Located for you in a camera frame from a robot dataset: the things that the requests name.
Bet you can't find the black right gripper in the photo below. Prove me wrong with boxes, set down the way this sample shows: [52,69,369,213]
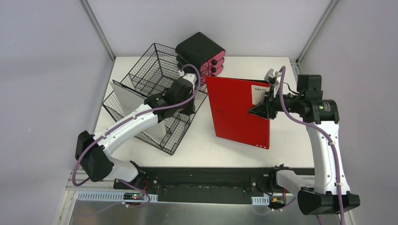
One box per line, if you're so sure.
[248,85,304,120]

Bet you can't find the black wire mesh tray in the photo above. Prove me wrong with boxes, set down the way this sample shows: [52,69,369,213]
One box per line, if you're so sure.
[120,43,195,155]

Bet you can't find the red binder folder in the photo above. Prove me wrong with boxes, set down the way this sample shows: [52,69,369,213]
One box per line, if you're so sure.
[206,76,270,149]

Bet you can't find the white binder cover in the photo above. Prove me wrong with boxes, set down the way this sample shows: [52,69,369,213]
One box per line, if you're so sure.
[110,80,166,138]

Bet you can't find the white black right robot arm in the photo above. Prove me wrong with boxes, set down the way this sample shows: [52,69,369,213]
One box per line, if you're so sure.
[249,73,360,215]

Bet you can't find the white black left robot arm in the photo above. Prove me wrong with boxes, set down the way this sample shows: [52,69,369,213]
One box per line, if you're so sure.
[75,74,200,190]

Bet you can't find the black drawer cabinet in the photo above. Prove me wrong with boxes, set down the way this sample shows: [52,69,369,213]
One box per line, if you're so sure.
[175,32,226,75]

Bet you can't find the pink top drawer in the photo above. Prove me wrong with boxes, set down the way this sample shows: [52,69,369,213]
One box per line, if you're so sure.
[200,57,225,70]

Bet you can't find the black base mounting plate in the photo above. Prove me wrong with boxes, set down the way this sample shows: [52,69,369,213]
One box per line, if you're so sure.
[113,167,314,206]

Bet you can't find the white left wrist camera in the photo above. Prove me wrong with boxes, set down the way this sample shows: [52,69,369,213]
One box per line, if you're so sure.
[178,71,197,85]

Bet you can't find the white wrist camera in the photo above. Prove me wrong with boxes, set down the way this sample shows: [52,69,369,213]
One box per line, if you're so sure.
[264,69,282,98]
[178,71,197,85]

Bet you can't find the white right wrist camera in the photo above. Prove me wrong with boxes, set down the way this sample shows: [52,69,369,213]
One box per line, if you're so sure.
[264,69,282,98]

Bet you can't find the white cable duct right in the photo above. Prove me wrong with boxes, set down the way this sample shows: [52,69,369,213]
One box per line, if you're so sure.
[251,195,270,206]

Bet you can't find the white cable duct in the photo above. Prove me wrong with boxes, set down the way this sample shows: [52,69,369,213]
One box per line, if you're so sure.
[77,191,158,203]
[251,195,270,206]

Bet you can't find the white cable duct left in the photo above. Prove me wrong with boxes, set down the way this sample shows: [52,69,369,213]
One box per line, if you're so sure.
[77,191,158,203]

